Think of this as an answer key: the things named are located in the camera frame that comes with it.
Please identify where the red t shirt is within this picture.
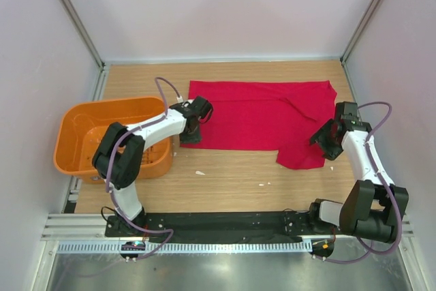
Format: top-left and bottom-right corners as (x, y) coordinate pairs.
(189, 80), (337, 170)

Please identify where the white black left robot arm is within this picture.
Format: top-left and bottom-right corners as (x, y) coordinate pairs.
(92, 96), (213, 236)

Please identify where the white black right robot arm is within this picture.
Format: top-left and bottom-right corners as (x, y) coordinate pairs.
(307, 102), (409, 243)

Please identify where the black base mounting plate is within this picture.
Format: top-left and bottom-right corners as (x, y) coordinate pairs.
(104, 209), (348, 245)

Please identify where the orange plastic basket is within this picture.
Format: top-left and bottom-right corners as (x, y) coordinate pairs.
(54, 97), (164, 184)

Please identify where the white slotted cable duct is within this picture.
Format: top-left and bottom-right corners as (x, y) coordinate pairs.
(57, 239), (312, 254)

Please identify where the aluminium frame rail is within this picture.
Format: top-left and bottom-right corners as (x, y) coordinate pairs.
(40, 211), (415, 241)

